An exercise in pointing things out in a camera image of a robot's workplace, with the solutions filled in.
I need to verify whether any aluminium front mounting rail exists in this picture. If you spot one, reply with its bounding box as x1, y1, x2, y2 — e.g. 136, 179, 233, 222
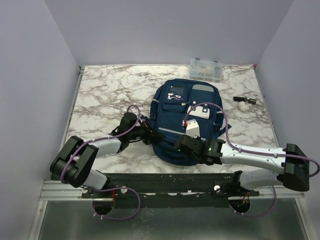
29, 171, 309, 240

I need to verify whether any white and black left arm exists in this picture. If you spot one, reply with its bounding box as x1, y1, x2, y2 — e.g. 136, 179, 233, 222
49, 112, 165, 198

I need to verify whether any clear plastic screw organiser box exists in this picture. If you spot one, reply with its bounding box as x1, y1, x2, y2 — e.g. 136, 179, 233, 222
189, 58, 223, 82

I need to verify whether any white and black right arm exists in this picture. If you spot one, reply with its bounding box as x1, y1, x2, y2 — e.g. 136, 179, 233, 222
174, 135, 310, 196

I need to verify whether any navy blue student backpack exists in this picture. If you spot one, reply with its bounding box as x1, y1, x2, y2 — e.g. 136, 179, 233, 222
148, 78, 225, 166

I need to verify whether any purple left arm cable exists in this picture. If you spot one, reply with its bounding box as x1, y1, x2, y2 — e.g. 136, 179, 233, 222
59, 104, 141, 221

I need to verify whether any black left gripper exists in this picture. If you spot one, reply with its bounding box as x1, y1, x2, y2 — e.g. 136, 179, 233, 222
128, 120, 166, 145

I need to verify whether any black and white cylinder tool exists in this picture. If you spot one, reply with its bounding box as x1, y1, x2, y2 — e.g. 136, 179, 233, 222
233, 96, 257, 112

